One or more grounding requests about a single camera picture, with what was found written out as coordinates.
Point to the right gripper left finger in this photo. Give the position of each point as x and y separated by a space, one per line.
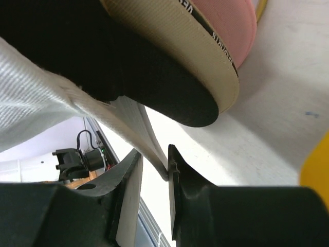
43 214

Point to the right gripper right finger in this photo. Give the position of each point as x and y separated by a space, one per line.
203 214

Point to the white cap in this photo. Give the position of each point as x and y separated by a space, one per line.
34 100

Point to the black baseball cap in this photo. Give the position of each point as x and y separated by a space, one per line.
81 42

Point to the beige baseball cap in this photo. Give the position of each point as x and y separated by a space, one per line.
169 25

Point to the pink baseball cap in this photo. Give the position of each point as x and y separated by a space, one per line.
235 23

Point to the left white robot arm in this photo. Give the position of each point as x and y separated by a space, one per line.
76 164

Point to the yellow plastic tray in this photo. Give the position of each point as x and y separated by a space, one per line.
314 173

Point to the gold wire hat stand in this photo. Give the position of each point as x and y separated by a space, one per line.
260 8

